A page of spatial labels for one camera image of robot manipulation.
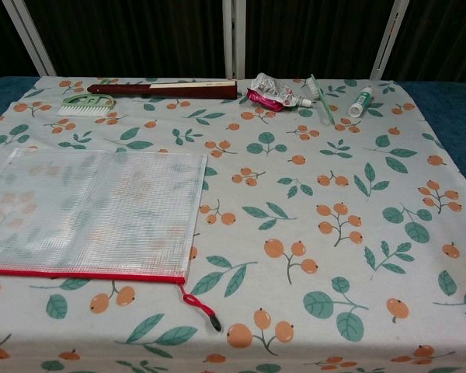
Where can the fruit leaf print tablecloth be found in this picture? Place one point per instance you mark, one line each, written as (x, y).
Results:
(295, 194)

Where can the green white bristle brush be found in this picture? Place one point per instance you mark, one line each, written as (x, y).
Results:
(86, 105)

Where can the clear mesh red zipper bag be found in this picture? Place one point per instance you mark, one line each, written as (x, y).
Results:
(101, 213)

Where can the white green tube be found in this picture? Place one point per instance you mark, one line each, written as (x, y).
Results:
(361, 102)

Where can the crumpled silver pink spout pouch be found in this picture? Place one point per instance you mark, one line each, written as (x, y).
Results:
(268, 95)

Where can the dark red long box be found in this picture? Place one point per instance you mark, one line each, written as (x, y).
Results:
(159, 91)

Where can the black pleated curtain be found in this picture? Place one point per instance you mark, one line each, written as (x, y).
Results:
(314, 35)
(442, 39)
(0, 42)
(132, 39)

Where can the white metal frame post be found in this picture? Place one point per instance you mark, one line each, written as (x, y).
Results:
(235, 39)
(29, 35)
(386, 39)

